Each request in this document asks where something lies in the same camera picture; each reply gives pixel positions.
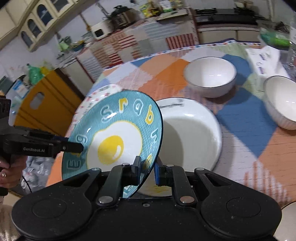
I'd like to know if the cream wall cabinet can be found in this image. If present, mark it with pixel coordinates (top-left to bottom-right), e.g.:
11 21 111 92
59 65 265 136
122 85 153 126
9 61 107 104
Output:
1 0 95 52

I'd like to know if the orange wooden chair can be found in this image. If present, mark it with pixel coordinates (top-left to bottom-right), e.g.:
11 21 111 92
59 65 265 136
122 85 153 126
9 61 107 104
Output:
14 68 85 137

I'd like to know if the white rice cooker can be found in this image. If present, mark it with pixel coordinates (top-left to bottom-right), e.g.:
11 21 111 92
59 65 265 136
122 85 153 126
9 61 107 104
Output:
91 20 114 40

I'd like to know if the black pressure cooker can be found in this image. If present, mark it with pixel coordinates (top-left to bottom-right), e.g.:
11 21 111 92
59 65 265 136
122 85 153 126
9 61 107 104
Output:
110 5 137 29

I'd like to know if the patchwork tablecloth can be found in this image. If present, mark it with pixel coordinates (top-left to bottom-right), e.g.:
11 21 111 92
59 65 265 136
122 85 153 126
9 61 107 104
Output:
46 39 296 209

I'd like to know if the pink bunny carrot plate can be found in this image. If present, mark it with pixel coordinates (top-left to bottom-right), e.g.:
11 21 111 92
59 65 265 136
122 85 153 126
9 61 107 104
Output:
65 84 122 138

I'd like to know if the white tissue pack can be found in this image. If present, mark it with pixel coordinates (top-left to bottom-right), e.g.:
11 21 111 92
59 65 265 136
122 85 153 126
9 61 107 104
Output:
245 46 289 80

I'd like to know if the person left hand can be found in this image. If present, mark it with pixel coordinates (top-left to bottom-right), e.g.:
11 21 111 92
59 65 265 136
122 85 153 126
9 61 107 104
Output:
0 156 28 189

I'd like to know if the blue fried egg plate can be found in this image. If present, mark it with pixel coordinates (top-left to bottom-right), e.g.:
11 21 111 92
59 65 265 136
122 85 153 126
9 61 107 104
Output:
62 90 164 184

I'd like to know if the white bowl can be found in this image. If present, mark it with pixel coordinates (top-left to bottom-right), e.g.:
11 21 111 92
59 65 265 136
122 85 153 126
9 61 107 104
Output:
274 201 296 241
183 57 237 98
263 76 295 131

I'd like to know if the striped counter cloth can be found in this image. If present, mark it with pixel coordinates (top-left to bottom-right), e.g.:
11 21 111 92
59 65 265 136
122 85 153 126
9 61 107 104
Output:
77 13 199 81

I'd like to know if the black gas stove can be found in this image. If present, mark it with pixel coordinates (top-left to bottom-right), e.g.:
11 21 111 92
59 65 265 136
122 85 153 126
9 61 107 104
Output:
194 8 264 26

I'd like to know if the large white plate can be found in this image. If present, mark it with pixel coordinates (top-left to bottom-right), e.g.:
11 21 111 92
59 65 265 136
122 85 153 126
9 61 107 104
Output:
136 97 223 197

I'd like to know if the green item plastic container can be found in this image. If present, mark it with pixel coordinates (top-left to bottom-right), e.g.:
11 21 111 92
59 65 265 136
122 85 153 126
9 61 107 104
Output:
260 28 290 49

